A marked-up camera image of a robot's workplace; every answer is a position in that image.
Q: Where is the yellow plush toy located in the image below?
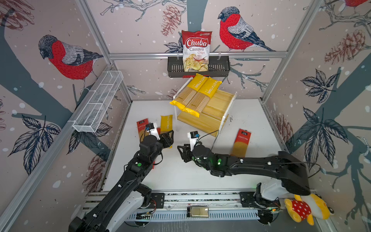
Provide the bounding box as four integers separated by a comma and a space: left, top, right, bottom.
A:
284, 194, 334, 226

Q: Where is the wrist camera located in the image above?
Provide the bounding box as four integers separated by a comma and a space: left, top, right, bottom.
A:
187, 131, 200, 151
145, 123, 160, 141

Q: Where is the red spaghetti box far left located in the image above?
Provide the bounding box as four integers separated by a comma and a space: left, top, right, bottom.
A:
137, 119, 149, 142

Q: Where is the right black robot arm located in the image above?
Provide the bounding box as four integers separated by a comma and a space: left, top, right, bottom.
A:
177, 144, 311, 201

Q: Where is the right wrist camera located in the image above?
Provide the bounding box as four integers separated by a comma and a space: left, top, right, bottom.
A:
187, 131, 200, 151

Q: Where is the small glass container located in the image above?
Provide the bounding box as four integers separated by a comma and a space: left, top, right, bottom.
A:
187, 206, 209, 218

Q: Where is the wooden two-tier shelf rack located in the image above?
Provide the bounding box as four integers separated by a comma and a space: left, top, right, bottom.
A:
175, 77, 237, 137

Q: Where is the black wire hanging basket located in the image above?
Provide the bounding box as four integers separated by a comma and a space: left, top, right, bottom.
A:
167, 55, 231, 78

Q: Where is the red spaghetti box right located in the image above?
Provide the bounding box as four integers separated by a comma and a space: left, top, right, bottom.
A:
231, 129, 251, 158

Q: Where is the Chuba cassava chips bag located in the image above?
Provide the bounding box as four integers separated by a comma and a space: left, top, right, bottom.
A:
182, 31, 212, 72

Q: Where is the white mesh wall basket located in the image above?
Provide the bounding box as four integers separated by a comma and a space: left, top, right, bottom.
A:
73, 70, 123, 133

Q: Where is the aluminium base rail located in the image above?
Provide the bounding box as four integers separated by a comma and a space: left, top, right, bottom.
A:
82, 189, 288, 222

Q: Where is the red spaghetti box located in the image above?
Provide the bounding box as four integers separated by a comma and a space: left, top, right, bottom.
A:
231, 129, 251, 158
137, 119, 149, 142

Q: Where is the yellow spaghetti bag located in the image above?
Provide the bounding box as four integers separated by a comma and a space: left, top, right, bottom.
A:
160, 115, 173, 134
182, 78, 222, 118
170, 73, 209, 110

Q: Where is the horizontal aluminium frame bar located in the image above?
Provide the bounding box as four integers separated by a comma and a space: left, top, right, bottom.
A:
109, 51, 289, 61

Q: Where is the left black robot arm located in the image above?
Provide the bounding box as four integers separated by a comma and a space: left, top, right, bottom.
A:
68, 130, 174, 232

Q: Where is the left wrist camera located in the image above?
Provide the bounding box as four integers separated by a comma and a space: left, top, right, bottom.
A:
145, 123, 160, 141

